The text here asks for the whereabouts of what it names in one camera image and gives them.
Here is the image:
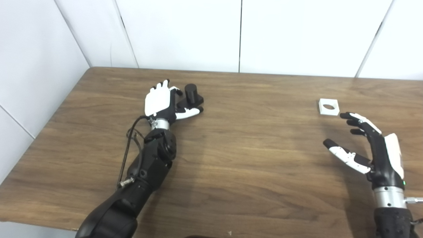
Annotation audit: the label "white and black right hand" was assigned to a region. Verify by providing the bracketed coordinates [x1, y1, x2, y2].
[323, 112, 407, 209]

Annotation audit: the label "white and black left hand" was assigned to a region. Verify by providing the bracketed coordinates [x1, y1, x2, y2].
[144, 79, 204, 131]

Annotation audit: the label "black peg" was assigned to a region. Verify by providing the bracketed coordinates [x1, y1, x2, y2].
[176, 84, 204, 111]

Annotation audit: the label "white square piece with hole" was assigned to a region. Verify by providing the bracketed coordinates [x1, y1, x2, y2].
[318, 98, 340, 116]

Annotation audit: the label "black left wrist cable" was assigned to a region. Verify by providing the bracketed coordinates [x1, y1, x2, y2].
[117, 115, 158, 189]

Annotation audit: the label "thin left arm wires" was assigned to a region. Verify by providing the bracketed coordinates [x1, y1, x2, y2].
[127, 131, 144, 172]

